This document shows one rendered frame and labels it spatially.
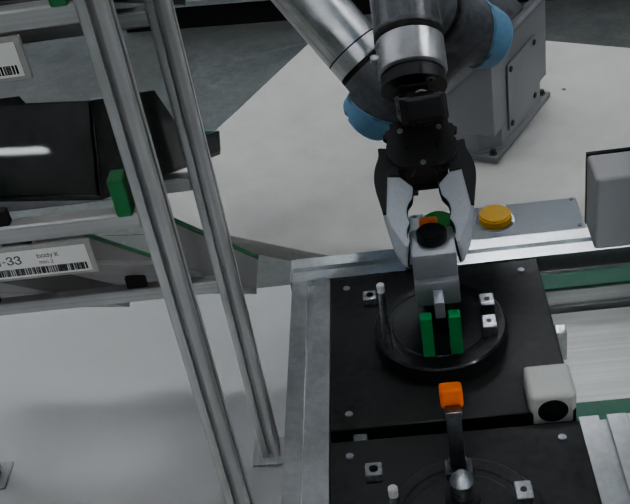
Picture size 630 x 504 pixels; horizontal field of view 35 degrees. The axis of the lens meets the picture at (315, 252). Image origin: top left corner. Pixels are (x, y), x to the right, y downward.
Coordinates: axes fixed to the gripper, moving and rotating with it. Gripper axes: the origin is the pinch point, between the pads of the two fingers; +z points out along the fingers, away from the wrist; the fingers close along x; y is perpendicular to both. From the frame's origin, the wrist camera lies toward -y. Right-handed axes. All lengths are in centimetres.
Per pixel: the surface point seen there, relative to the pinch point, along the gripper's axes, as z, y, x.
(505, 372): 11.7, 6.6, -6.0
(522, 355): 9.9, 7.9, -8.0
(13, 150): -2.2, -28.8, 31.1
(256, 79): -151, 242, 53
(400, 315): 3.9, 9.8, 4.0
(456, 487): 23.9, -10.9, 0.6
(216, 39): -185, 266, 72
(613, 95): -41, 58, -33
